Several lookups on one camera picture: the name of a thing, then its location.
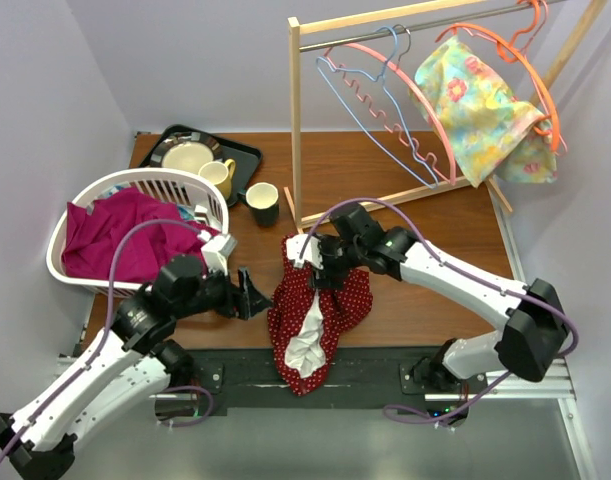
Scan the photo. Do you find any wooden clothes rack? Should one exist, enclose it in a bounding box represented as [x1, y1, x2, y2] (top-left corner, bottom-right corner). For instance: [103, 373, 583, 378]
[284, 1, 608, 234]

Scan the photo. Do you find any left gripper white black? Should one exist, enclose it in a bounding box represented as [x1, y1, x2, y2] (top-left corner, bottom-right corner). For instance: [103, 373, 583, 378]
[174, 261, 273, 319]

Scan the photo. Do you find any yellow mug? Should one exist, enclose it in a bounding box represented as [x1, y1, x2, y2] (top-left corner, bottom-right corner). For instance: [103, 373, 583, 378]
[198, 159, 236, 200]

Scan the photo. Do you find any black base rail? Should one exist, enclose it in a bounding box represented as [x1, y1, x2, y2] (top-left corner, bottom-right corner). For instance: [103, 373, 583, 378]
[134, 344, 491, 419]

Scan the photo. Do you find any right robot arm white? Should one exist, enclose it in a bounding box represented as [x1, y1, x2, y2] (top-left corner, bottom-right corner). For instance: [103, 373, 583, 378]
[286, 201, 572, 393]

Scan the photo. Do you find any cream plate black rim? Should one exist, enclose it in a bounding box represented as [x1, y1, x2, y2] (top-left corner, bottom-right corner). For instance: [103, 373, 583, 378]
[149, 131, 224, 174]

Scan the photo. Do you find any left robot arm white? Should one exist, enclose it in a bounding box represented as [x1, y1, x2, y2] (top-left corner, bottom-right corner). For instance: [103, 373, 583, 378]
[0, 235, 272, 479]

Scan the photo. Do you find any floral pastel skirt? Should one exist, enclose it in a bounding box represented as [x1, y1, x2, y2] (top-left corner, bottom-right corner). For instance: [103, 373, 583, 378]
[414, 36, 558, 187]

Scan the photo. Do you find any orange plastic hanger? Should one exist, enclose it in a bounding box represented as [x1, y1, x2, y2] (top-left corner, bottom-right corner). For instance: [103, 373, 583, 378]
[436, 1, 563, 154]

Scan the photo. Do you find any black mug cream inside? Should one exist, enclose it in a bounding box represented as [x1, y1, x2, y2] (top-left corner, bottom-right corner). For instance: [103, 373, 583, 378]
[237, 182, 279, 227]

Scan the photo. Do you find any black tray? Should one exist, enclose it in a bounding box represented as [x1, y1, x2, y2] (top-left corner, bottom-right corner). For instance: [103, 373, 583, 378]
[138, 124, 263, 207]

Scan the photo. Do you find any magenta cloth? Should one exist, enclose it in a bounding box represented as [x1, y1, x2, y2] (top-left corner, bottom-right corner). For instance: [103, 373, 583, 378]
[61, 187, 219, 284]

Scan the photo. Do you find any pink plastic hanger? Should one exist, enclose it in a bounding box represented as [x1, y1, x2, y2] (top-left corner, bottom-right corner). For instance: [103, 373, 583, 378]
[323, 41, 459, 186]

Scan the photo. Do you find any red polka dot skirt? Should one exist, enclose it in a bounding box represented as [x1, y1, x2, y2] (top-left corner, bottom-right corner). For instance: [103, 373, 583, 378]
[267, 234, 373, 396]

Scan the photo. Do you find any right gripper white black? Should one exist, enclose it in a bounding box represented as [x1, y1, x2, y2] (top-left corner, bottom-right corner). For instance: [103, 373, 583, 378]
[308, 234, 365, 289]

